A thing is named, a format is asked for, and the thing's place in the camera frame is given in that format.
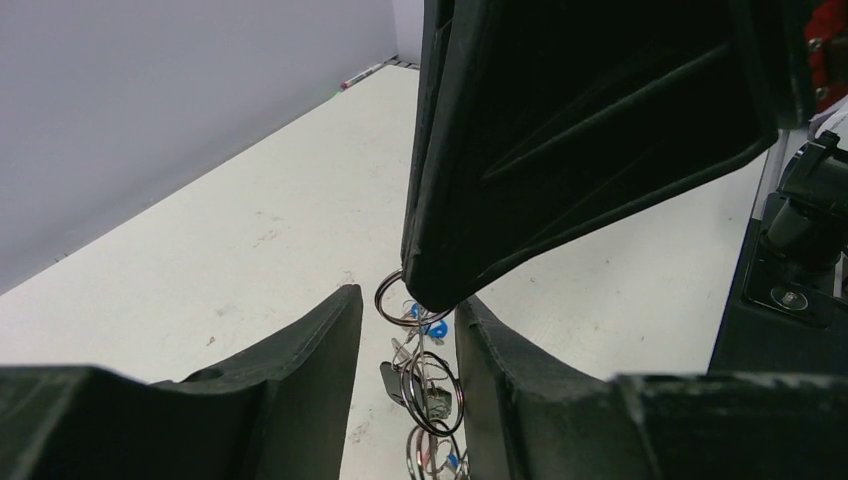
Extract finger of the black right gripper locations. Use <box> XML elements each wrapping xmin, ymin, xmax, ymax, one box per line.
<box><xmin>401</xmin><ymin>0</ymin><xmax>815</xmax><ymax>312</ymax></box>

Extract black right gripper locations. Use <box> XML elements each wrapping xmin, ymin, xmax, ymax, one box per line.
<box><xmin>804</xmin><ymin>0</ymin><xmax>847</xmax><ymax>113</ymax></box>

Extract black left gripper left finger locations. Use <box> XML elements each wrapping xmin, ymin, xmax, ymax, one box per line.
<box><xmin>1</xmin><ymin>284</ymin><xmax>363</xmax><ymax>479</ymax></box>

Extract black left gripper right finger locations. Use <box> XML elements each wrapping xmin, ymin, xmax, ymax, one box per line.
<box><xmin>455</xmin><ymin>297</ymin><xmax>847</xmax><ymax>479</ymax></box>

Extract metal carabiner keyring with keys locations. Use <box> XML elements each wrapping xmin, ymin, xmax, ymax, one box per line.
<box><xmin>379</xmin><ymin>313</ymin><xmax>470</xmax><ymax>479</ymax></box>

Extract blue key tag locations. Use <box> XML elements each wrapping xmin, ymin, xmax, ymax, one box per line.
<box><xmin>408</xmin><ymin>302</ymin><xmax>449</xmax><ymax>346</ymax></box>

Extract silver split key ring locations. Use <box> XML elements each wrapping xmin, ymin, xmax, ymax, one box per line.
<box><xmin>374</xmin><ymin>268</ymin><xmax>455</xmax><ymax>329</ymax></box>

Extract red white marker pen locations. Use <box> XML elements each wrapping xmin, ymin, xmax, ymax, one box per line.
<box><xmin>340</xmin><ymin>63</ymin><xmax>385</xmax><ymax>91</ymax></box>

